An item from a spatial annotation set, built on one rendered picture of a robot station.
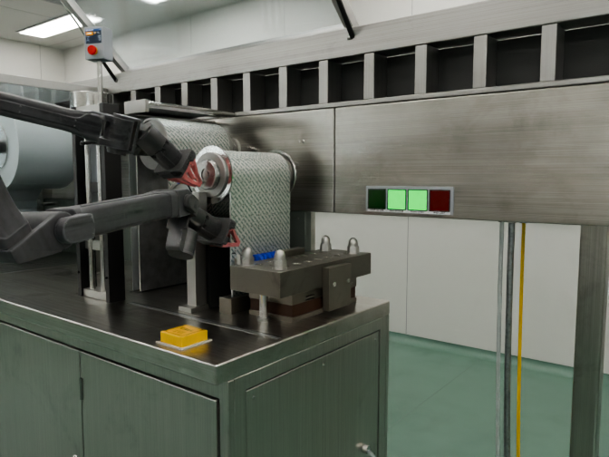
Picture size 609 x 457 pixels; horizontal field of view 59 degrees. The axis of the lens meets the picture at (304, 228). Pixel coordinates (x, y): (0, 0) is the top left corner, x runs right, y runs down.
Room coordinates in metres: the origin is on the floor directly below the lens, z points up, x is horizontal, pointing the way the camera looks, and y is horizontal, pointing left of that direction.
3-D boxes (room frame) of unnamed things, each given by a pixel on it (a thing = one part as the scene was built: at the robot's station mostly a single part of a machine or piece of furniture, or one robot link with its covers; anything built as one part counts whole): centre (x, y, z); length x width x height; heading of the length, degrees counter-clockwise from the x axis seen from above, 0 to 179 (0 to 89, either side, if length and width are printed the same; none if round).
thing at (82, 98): (1.91, 0.74, 1.50); 0.14 x 0.14 x 0.06
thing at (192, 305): (1.38, 0.29, 1.05); 0.06 x 0.05 x 0.31; 142
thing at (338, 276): (1.36, -0.09, 0.97); 0.10 x 0.03 x 0.11; 142
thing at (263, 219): (1.45, 0.12, 1.11); 0.23 x 0.01 x 0.18; 142
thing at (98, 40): (1.75, 0.65, 1.66); 0.07 x 0.07 x 0.10; 76
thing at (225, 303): (1.45, 0.11, 0.92); 0.28 x 0.04 x 0.04; 142
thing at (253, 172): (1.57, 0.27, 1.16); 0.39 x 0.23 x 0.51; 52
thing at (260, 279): (1.41, 0.00, 1.00); 0.40 x 0.16 x 0.06; 142
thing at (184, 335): (1.11, 0.25, 0.91); 0.07 x 0.07 x 0.02; 52
